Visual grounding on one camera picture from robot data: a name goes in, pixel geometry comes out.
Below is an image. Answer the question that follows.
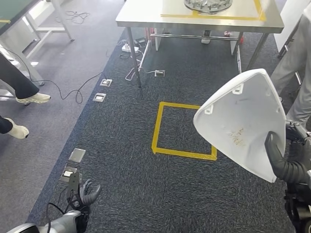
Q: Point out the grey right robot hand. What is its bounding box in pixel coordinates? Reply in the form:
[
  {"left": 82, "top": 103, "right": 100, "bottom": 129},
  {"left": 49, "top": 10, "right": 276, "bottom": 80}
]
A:
[{"left": 264, "top": 120, "right": 311, "bottom": 176}]

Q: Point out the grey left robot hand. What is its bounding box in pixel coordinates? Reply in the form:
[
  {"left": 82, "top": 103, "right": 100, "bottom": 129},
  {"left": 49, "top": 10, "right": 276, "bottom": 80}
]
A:
[{"left": 77, "top": 179, "right": 102, "bottom": 233}]

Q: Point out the white plastic shell part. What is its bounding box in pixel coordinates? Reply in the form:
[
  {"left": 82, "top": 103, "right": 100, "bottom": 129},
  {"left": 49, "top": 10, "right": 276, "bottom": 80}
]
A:
[{"left": 193, "top": 68, "right": 288, "bottom": 183}]

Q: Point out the steel workbench table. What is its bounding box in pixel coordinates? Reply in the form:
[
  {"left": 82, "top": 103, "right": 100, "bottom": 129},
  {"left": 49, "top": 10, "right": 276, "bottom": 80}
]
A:
[{"left": 115, "top": 0, "right": 285, "bottom": 89}]

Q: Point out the steel floor plate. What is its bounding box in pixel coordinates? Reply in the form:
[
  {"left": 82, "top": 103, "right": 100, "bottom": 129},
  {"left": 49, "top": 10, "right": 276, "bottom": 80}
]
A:
[{"left": 68, "top": 148, "right": 86, "bottom": 164}]

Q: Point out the person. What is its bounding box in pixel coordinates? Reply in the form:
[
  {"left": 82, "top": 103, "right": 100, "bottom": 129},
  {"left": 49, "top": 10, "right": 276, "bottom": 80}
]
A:
[
  {"left": 0, "top": 52, "right": 52, "bottom": 140},
  {"left": 269, "top": 2, "right": 311, "bottom": 128}
]

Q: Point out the yellow floor tape square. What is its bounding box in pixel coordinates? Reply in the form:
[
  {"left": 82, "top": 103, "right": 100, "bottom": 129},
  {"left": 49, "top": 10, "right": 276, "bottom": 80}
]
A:
[{"left": 151, "top": 101, "right": 218, "bottom": 162}]

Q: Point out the small white box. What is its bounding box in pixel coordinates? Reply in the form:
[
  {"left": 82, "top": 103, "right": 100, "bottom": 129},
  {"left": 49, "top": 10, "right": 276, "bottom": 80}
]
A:
[{"left": 201, "top": 29, "right": 211, "bottom": 45}]

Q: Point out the white power strip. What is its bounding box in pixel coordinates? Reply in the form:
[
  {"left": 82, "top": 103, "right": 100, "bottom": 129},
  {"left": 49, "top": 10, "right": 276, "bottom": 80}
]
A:
[{"left": 121, "top": 43, "right": 140, "bottom": 54}]

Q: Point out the grey wheel cover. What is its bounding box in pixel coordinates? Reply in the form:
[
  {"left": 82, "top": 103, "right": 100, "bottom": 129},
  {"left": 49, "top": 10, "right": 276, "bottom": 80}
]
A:
[{"left": 183, "top": 0, "right": 233, "bottom": 15}]

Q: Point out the red fire extinguisher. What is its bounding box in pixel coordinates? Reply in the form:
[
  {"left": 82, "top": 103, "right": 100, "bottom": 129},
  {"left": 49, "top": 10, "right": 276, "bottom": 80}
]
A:
[{"left": 145, "top": 27, "right": 156, "bottom": 43}]

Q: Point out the black left wrist camera bracket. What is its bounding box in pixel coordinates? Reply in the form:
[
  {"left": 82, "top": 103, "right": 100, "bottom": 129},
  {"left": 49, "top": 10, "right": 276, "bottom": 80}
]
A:
[{"left": 66, "top": 171, "right": 80, "bottom": 200}]

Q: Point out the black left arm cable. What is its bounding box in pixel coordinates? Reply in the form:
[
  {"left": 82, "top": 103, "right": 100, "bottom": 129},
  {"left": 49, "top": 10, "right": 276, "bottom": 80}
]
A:
[{"left": 45, "top": 201, "right": 73, "bottom": 233}]

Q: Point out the long black floor cable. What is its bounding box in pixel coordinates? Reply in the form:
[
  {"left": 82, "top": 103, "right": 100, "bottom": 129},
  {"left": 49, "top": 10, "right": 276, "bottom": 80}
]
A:
[{"left": 0, "top": 46, "right": 109, "bottom": 104}]

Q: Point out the tangled black floor cable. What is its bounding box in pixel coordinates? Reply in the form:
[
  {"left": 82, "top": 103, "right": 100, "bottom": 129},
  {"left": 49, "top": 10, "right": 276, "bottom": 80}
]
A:
[{"left": 65, "top": 10, "right": 91, "bottom": 25}]

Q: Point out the white frame side table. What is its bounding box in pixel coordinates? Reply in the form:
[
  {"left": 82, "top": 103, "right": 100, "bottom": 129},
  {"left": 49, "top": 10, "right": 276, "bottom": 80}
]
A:
[{"left": 0, "top": 0, "right": 75, "bottom": 88}]

